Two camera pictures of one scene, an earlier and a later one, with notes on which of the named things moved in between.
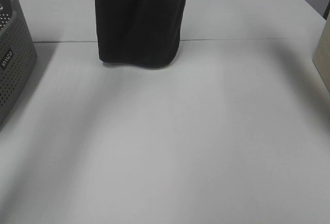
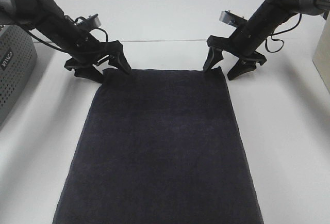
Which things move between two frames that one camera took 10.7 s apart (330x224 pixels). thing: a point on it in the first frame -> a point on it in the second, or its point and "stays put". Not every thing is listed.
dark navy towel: [138, 18] -> [159, 146]
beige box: [322, 55] stays put
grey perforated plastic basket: [18, 52] stays put
